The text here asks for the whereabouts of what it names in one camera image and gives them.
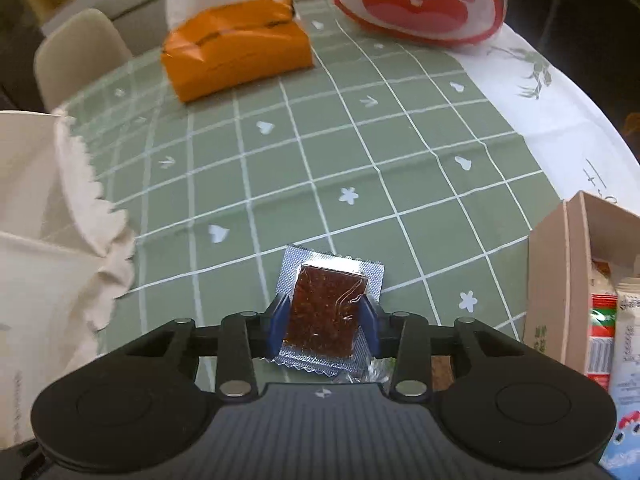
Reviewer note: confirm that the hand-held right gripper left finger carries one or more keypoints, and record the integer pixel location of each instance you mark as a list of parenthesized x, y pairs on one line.
[(277, 325)]

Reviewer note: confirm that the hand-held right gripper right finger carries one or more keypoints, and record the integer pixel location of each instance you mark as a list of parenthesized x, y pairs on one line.
[(369, 325)]

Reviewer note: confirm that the dark square snack packet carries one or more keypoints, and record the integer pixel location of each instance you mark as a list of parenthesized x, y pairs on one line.
[(322, 310)]

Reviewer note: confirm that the pink cardboard box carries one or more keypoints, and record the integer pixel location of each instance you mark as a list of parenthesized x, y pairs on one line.
[(547, 285)]

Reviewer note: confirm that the red label bread packet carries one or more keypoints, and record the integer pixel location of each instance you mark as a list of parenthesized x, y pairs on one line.
[(600, 320)]

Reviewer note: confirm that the green checked tablecloth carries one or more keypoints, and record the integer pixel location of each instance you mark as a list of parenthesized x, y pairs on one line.
[(350, 160)]

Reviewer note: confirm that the cream printed paper bag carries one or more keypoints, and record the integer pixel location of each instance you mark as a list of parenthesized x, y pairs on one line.
[(40, 270)]

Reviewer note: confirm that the orange tissue pack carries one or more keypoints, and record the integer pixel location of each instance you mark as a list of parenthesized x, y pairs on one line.
[(235, 50)]

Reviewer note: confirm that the white rabbit face bag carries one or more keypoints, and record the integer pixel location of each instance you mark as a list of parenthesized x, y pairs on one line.
[(415, 10)]

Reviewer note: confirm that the beige chair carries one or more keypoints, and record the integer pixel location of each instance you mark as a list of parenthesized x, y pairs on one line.
[(75, 55)]

